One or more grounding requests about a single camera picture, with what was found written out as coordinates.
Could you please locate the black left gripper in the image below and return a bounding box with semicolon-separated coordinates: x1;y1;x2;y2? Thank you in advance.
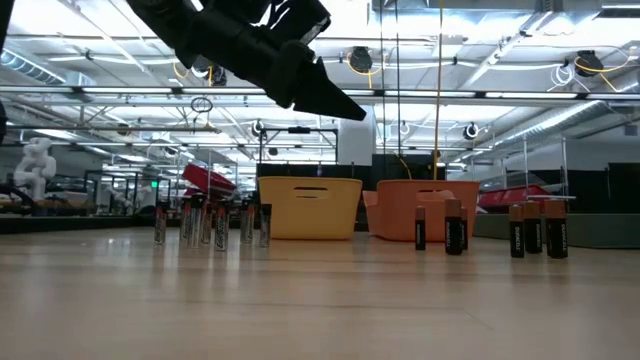
174;0;368;122

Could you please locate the slim silver Energizer battery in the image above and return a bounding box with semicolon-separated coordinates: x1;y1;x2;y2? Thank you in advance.
153;201;168;246
188;194;203;250
239;199;256;245
258;202;273;249
180;197;193;241
200;202;213;245

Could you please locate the thick silver Energizer battery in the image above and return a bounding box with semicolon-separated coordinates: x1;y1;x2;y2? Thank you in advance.
214;200;231;253

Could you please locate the thick black copper Duracell battery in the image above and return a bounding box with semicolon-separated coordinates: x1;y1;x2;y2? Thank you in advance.
544;198;569;260
444;198;464;257
522;200;543;255

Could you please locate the black flat box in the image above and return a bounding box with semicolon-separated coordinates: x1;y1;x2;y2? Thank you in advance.
256;152;437;191

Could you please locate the yellow plastic bin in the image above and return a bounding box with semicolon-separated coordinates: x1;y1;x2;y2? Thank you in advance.
257;175;364;241

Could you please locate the orange plastic bin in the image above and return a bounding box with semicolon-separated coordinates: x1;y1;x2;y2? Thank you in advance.
362;179;481;244

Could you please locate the red plastic bin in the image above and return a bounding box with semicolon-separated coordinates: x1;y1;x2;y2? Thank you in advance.
477;183;554;211
181;163;237;199

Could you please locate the distant black metal frame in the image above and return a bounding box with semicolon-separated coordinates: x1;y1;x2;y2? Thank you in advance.
257;126;340;166

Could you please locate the hanging black cable loop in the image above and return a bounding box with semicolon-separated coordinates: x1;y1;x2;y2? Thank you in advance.
189;96;215;114

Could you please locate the metal wire rack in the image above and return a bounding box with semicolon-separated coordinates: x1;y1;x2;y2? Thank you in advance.
499;134;571;201

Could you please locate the black aluminium frame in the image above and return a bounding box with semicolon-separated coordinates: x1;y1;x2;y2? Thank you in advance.
0;213;161;235

